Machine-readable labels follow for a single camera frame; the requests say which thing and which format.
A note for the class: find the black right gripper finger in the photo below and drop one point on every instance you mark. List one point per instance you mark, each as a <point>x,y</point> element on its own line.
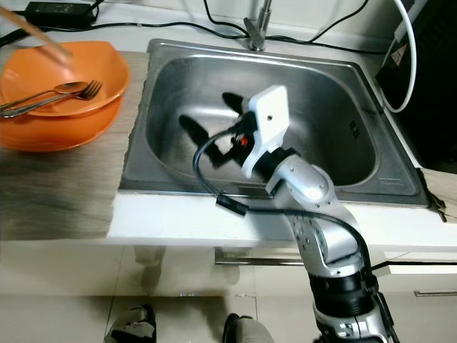
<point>234,102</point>
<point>198,131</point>

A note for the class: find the small orange plastic bowl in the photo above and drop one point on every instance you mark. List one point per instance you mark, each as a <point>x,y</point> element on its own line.
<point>107,64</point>

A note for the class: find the large orange plastic bowl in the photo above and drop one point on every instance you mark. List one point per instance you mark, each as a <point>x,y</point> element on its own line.
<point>57,139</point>

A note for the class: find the black kitchen appliance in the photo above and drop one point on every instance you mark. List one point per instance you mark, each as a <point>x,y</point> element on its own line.
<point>432,93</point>

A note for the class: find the stainless steel sink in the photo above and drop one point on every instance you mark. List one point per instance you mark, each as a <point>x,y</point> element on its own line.
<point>171,86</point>

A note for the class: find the steel faucet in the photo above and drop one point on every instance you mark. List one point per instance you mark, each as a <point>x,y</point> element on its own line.
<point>255,36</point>

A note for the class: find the golden metal fork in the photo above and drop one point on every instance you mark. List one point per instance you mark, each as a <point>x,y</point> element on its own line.
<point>93,89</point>

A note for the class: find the golden metal spoon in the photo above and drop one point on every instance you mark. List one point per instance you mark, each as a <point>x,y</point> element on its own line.
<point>71,87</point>

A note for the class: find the beige woven mat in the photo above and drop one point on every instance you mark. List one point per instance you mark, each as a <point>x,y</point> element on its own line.
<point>71,193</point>

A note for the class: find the black power adapter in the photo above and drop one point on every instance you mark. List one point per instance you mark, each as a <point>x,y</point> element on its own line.
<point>57,13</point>

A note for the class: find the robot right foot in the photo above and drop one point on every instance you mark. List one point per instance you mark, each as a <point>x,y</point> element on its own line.
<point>250,330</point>

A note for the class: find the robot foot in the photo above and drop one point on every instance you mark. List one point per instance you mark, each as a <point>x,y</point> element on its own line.
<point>250,330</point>
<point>134,325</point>

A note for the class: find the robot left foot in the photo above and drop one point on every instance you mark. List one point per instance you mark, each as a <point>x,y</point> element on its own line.
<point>134,325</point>

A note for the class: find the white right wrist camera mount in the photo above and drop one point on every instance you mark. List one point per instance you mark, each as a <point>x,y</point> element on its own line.
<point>271,114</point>

